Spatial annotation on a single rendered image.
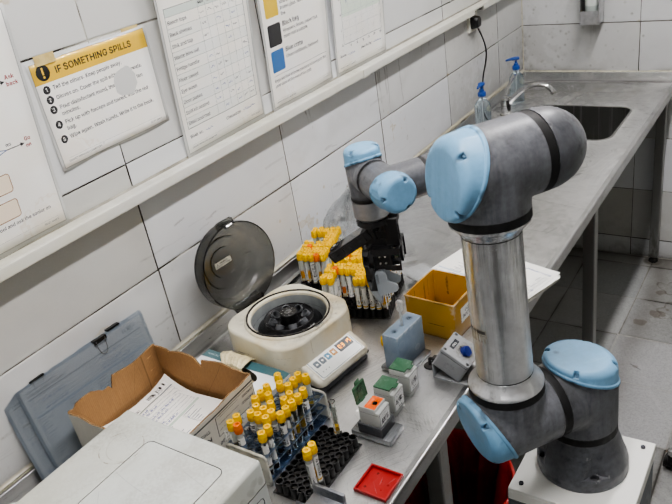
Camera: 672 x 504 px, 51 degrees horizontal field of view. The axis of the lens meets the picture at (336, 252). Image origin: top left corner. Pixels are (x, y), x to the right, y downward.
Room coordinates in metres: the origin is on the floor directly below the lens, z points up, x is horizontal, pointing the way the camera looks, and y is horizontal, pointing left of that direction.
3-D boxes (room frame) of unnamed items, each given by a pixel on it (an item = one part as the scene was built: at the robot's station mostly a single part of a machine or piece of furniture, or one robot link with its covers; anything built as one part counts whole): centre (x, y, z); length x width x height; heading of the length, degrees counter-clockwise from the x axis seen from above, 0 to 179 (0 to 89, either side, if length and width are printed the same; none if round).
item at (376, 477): (0.95, 0.00, 0.88); 0.07 x 0.07 x 0.01; 53
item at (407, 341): (1.30, -0.12, 0.92); 0.10 x 0.07 x 0.10; 137
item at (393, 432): (1.09, -0.02, 0.89); 0.09 x 0.05 x 0.04; 53
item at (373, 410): (1.09, -0.02, 0.92); 0.05 x 0.04 x 0.06; 53
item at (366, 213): (1.33, -0.09, 1.26); 0.08 x 0.08 x 0.05
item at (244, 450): (1.10, 0.17, 0.91); 0.20 x 0.10 x 0.07; 143
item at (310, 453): (1.02, 0.10, 0.93); 0.17 x 0.09 x 0.11; 143
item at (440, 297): (1.43, -0.23, 0.93); 0.13 x 0.13 x 0.10; 49
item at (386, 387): (1.15, -0.06, 0.91); 0.05 x 0.04 x 0.07; 53
